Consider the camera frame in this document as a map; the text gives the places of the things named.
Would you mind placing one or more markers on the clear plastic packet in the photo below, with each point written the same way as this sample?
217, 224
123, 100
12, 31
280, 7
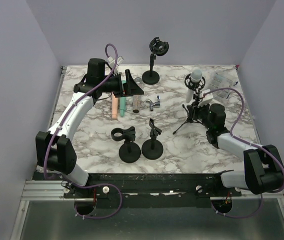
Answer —
220, 80

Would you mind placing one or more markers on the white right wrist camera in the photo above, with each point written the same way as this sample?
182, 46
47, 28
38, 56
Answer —
205, 97

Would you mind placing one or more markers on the black mounting rail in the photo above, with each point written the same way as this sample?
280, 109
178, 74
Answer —
137, 190

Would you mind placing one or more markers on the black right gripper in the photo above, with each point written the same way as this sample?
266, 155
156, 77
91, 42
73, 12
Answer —
193, 110

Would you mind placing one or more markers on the glitter microphone silver mesh head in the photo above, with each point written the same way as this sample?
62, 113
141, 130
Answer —
136, 98

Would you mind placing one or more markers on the black clip microphone stand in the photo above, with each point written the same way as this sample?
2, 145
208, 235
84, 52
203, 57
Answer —
153, 149

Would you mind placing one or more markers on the chrome metal pipe fitting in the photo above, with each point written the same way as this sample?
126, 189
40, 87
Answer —
152, 104

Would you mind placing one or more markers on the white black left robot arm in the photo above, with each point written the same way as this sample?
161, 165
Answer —
54, 147

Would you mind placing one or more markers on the black ring-clip microphone stand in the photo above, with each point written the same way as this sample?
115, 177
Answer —
129, 151

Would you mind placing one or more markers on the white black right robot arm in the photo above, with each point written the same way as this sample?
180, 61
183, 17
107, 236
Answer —
263, 169

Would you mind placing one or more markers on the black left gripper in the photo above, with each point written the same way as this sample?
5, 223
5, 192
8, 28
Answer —
130, 88

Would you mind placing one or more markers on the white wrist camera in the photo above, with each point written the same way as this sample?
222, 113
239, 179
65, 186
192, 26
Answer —
114, 64
205, 97

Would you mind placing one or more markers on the pink microphone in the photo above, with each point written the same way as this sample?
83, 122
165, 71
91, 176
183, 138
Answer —
114, 108

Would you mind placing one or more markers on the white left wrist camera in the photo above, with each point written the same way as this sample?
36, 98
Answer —
114, 64

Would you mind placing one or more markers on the mint green microphone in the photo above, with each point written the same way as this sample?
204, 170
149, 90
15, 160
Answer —
122, 106

